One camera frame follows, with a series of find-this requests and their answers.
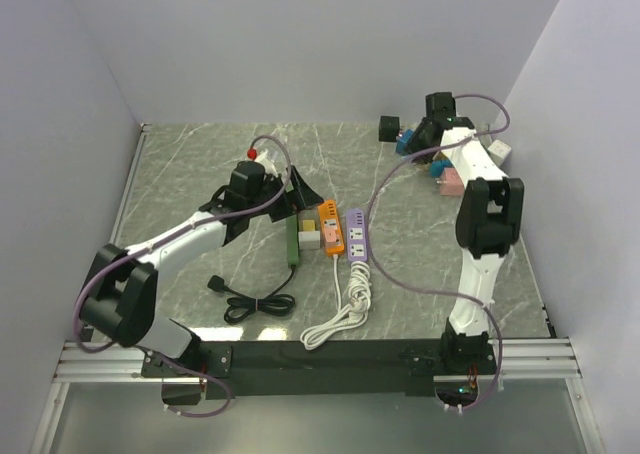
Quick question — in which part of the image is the white plug on strip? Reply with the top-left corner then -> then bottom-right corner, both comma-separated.
298,230 -> 322,250

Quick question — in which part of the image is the aluminium rail frame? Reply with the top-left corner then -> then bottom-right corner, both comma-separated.
33,123 -> 600,453

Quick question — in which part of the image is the pink plug cube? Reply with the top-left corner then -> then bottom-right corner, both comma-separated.
438,167 -> 465,197

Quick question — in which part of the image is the black power cable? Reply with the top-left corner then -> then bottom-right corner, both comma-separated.
206,266 -> 297,324

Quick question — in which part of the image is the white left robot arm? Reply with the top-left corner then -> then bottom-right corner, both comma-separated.
73,161 -> 324,376

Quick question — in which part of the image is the white coiled cable purple strip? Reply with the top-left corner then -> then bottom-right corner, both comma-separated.
347,261 -> 372,321

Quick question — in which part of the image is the black plug cube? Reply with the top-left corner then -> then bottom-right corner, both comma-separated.
378,115 -> 401,143

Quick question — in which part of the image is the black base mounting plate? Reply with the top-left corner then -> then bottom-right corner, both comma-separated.
139,338 -> 499,400

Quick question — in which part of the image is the dark blue plug cube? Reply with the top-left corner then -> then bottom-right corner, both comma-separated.
395,129 -> 414,156

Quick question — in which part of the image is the orange power strip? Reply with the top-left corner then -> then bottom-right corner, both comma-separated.
317,199 -> 345,257

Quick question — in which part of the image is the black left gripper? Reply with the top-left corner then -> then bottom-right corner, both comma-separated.
247,165 -> 323,222

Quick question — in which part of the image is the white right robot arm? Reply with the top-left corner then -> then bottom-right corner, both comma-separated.
403,92 -> 524,373

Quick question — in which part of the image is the green power strip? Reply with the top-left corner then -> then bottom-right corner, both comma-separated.
285,215 -> 300,269

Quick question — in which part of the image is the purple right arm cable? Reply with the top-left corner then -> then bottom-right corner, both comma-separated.
367,92 -> 512,411

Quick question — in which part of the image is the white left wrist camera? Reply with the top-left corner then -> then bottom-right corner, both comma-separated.
247,148 -> 281,177

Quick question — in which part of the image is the white plug cube right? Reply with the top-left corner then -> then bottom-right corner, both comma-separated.
487,139 -> 512,167

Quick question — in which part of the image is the purple power strip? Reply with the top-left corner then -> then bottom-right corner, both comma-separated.
345,208 -> 368,263

